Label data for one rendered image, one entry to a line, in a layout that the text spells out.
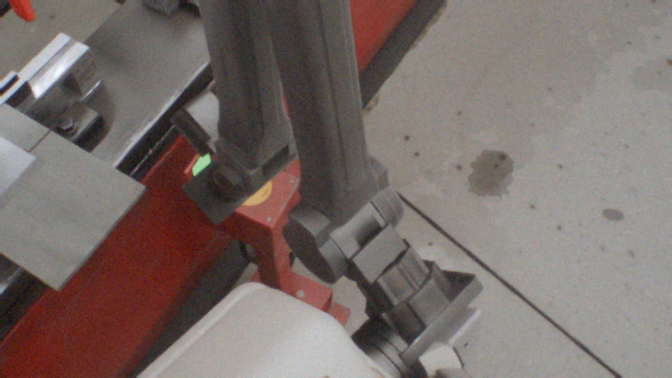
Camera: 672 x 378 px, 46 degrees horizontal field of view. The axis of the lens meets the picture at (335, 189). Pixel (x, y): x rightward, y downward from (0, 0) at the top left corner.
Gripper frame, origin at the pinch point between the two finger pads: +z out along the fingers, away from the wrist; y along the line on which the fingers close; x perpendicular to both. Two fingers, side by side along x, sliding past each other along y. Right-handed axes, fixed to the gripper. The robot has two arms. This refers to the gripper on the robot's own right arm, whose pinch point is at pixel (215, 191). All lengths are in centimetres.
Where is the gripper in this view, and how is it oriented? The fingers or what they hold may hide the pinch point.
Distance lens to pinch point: 109.3
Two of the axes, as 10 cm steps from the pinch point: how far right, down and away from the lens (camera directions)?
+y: -7.0, 6.2, -3.6
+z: -3.3, 1.6, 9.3
